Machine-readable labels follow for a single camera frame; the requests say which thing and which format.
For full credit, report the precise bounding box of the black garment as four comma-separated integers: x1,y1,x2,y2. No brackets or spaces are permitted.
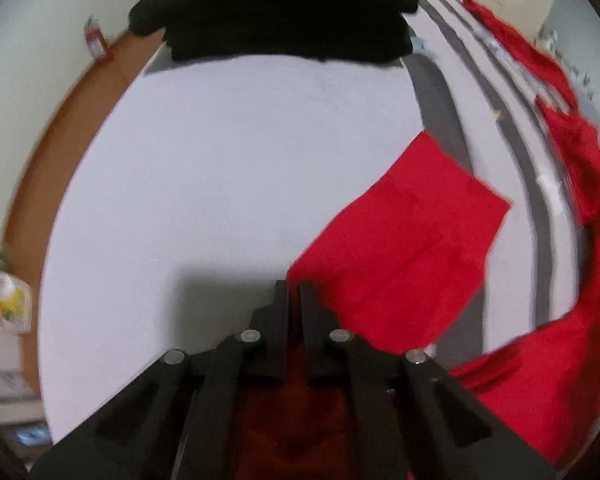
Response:
129,0,420,65

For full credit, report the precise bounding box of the bedside table with small items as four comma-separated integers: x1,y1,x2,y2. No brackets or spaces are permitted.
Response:
534,24,597,102

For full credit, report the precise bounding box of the small crumpled red garment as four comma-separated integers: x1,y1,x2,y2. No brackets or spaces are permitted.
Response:
447,0,600,468

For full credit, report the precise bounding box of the grey white striped blanket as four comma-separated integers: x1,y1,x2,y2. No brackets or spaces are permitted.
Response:
400,0,596,361

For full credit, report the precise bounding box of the bed with pale sheet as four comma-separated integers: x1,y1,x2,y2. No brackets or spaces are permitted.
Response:
37,0,596,448

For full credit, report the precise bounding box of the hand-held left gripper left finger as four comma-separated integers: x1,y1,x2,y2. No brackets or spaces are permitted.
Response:
30,280,290,480

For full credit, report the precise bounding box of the white cardboard box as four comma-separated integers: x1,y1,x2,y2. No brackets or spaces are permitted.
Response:
0,332,45,403

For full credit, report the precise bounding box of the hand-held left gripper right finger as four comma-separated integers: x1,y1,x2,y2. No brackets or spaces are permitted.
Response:
299,281,557,480

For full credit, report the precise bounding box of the large red garment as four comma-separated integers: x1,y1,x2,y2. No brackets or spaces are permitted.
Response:
235,130,513,480

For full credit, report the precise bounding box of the red fire extinguisher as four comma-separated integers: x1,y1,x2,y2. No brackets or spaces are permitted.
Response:
82,14,113,63

